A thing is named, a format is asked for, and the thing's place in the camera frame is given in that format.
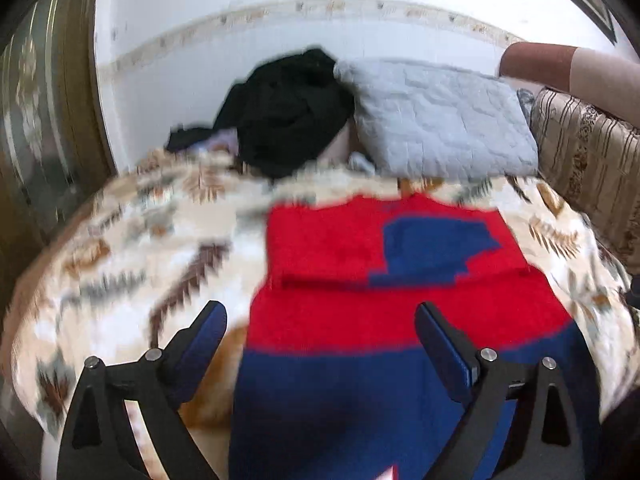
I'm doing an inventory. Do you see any dark framed wall picture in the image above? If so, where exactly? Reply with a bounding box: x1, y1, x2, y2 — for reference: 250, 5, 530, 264
520, 0, 618, 43

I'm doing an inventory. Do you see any leaf print blanket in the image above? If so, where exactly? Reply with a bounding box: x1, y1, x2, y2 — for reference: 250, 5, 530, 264
0, 147, 640, 480

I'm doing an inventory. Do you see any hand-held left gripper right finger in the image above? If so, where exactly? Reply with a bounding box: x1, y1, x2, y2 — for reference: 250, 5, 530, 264
415, 302, 586, 480

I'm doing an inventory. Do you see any brown and pink bolster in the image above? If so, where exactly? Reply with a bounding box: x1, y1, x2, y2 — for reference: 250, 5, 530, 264
499, 42, 640, 97

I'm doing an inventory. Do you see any small light grey cloth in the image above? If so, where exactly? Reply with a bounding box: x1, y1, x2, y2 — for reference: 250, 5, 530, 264
347, 152, 376, 176

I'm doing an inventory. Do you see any striped floral cushion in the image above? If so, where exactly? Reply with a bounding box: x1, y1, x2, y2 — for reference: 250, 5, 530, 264
530, 87, 640, 271

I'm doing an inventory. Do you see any red and blue knit sweater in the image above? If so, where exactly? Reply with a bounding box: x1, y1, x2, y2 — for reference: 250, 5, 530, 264
227, 195, 601, 480

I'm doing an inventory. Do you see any lilac cloth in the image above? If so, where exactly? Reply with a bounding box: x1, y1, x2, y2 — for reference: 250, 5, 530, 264
200, 127, 241, 153

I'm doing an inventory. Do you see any grey quilted pillow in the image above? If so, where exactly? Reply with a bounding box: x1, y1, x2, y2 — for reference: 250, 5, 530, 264
334, 57, 538, 178

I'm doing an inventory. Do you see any black clothing pile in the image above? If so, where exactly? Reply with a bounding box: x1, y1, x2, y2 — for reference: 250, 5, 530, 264
165, 49, 356, 178

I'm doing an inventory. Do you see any wooden patterned door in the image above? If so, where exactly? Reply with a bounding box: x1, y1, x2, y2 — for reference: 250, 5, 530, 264
0, 0, 117, 281

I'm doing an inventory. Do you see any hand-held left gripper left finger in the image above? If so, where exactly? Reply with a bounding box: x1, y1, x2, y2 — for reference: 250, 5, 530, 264
57, 301, 228, 480

